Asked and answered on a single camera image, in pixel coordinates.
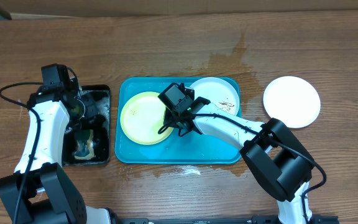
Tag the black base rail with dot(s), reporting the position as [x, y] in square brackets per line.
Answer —
[258, 219]

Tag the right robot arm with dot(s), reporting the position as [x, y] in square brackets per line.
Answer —
[277, 160]

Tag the green yellow sponge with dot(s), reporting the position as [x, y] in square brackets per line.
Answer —
[84, 145]

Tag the black plastic tray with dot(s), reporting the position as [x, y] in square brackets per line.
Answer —
[100, 127]

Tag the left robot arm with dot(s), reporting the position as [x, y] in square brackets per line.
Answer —
[39, 190]

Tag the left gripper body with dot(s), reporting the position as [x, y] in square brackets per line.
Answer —
[87, 111]

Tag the teal plastic tray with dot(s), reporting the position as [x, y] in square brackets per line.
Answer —
[192, 148]

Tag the white plate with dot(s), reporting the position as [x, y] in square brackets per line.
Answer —
[223, 92]
[292, 100]

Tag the yellow-green plate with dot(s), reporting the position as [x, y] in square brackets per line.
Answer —
[142, 117]

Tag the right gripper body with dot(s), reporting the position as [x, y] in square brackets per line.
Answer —
[173, 121]

